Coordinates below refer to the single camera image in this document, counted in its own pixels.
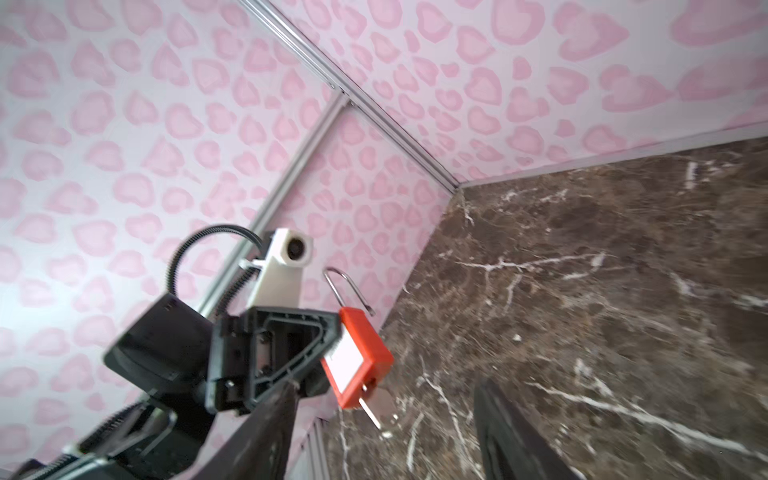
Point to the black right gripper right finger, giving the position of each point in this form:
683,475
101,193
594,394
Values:
510,446

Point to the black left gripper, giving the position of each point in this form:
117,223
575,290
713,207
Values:
265,347

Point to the left corner aluminium post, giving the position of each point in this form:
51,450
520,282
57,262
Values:
317,61

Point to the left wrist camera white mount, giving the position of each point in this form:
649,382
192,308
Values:
280,272

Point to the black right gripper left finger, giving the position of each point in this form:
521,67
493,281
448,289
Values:
260,448

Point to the left diagonal aluminium frame bar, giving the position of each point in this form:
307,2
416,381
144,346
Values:
273,201

